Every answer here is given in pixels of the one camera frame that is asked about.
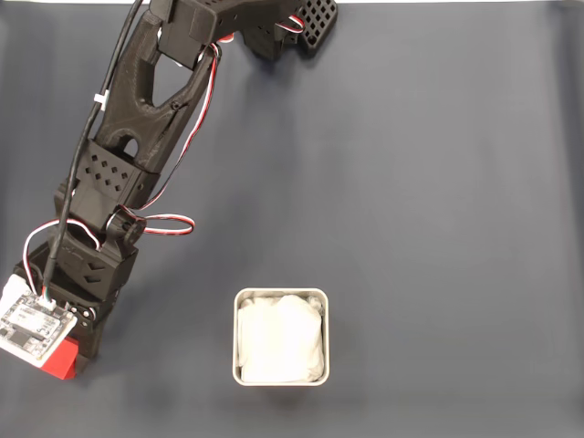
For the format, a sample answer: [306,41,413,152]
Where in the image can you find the red cube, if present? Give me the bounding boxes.
[42,335,80,381]

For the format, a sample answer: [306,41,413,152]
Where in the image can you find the white red black arm wire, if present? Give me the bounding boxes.
[119,34,238,238]

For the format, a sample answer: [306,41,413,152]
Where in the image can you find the white red black gripper wire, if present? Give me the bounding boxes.
[22,217,102,298]

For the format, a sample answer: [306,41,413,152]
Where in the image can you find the black camera cable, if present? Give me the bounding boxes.
[42,0,148,298]

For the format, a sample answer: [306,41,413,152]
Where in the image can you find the white cloth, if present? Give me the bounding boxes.
[237,294,326,383]

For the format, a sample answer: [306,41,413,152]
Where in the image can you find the white square box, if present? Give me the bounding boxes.
[232,287,330,388]

